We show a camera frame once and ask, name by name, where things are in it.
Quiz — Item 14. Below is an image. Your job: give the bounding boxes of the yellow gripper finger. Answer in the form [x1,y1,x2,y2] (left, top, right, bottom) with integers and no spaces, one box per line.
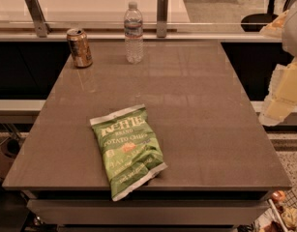
[259,11,288,39]
[259,57,297,127]

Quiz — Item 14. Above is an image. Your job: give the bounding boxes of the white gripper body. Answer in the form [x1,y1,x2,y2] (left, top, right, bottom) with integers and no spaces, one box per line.
[282,0,297,57]

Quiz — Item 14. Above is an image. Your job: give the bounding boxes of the green jalapeno chip bag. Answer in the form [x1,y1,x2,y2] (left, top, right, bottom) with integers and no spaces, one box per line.
[90,104,167,201]

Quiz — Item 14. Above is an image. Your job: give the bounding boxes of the clear plastic water bottle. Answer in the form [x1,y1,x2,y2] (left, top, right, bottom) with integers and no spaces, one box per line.
[124,1,144,64]

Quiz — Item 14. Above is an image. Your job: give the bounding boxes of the black office chair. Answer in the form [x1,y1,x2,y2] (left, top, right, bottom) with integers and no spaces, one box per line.
[241,0,278,32]

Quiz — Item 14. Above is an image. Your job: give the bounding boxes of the gold soda can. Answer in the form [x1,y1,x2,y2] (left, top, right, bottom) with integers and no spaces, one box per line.
[67,28,93,68]

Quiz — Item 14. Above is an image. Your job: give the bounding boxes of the glass railing panel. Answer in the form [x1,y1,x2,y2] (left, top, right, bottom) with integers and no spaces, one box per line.
[0,0,297,34]

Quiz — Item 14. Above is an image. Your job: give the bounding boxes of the right metal railing bracket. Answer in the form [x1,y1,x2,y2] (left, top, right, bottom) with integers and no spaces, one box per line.
[282,0,297,12]

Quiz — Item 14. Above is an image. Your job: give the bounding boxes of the wire basket with snacks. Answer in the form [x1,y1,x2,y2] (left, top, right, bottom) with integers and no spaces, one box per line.
[251,190,297,232]

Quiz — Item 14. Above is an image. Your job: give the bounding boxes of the left metal railing bracket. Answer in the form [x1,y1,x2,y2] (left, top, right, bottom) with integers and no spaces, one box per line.
[24,0,50,38]

